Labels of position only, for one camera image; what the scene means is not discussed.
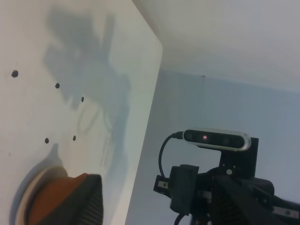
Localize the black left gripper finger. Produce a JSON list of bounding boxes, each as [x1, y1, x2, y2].
[[40, 174, 104, 225]]

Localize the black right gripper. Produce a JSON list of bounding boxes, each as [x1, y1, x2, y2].
[[153, 165, 274, 225]]

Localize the brown clay teapot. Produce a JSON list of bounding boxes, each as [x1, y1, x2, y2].
[[28, 173, 87, 225]]

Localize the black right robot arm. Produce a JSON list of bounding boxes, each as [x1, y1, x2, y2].
[[153, 165, 300, 225]]

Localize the cream round teapot coaster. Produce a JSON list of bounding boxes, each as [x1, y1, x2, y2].
[[15, 165, 68, 225]]

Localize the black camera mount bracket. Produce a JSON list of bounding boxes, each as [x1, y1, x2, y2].
[[219, 137, 259, 180]]

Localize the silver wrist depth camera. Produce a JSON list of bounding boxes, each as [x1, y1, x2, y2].
[[182, 128, 251, 151]]

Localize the black camera cable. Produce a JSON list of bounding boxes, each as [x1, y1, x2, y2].
[[158, 131, 184, 179]]

